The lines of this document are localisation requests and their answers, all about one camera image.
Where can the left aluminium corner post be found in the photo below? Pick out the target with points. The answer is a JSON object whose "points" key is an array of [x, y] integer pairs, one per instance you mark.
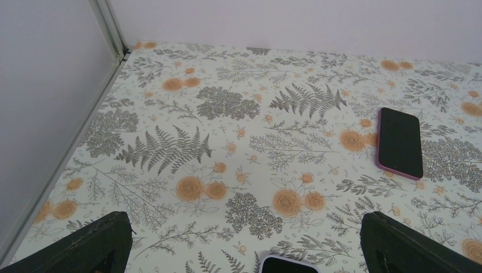
{"points": [[106, 18]]}

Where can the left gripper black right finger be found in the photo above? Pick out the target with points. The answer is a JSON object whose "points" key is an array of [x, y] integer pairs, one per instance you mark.
{"points": [[390, 246]]}

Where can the floral patterned table mat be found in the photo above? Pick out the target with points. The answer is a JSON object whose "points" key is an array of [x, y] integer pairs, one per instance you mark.
{"points": [[221, 156]]}

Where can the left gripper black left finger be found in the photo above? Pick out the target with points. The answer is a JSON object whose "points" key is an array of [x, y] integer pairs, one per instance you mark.
{"points": [[101, 246]]}

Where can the black phone pink edge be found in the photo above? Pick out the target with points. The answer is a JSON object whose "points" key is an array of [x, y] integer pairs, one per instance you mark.
{"points": [[399, 148]]}

